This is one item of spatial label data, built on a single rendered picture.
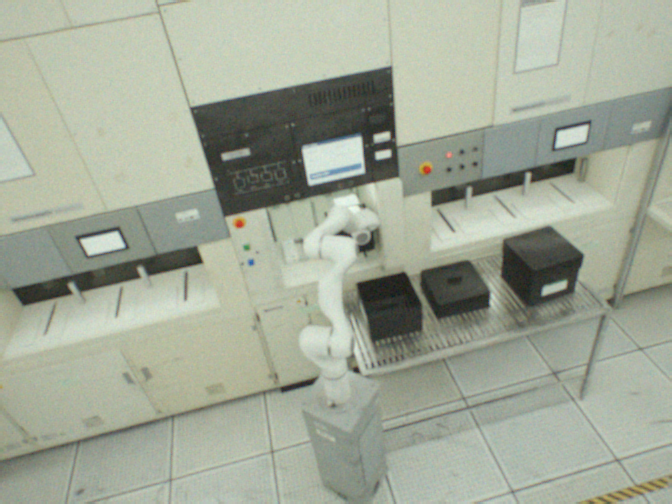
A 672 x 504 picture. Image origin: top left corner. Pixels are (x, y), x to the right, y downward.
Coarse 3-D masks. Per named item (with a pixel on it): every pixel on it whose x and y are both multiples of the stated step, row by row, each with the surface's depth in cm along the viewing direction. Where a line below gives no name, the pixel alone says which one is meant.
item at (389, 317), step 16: (368, 288) 266; (384, 288) 268; (400, 288) 271; (368, 304) 272; (384, 304) 270; (400, 304) 269; (416, 304) 255; (368, 320) 242; (384, 320) 244; (400, 320) 246; (416, 320) 248; (384, 336) 250
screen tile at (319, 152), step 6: (312, 150) 230; (318, 150) 231; (324, 150) 232; (330, 150) 232; (306, 156) 232; (312, 156) 232; (318, 156) 233; (330, 156) 234; (318, 162) 235; (324, 162) 235; (330, 162) 236; (312, 168) 236; (318, 168) 237
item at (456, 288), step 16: (432, 272) 272; (448, 272) 270; (464, 272) 268; (432, 288) 262; (448, 288) 260; (464, 288) 259; (480, 288) 257; (432, 304) 263; (448, 304) 253; (464, 304) 255; (480, 304) 258
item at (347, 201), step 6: (336, 198) 266; (342, 198) 266; (348, 198) 265; (354, 198) 264; (336, 204) 262; (342, 204) 261; (348, 204) 260; (354, 204) 260; (336, 234) 261; (342, 234) 262; (348, 234) 263; (372, 234) 266; (372, 240) 268; (360, 246) 269; (366, 246) 270; (372, 246) 271; (360, 252) 271
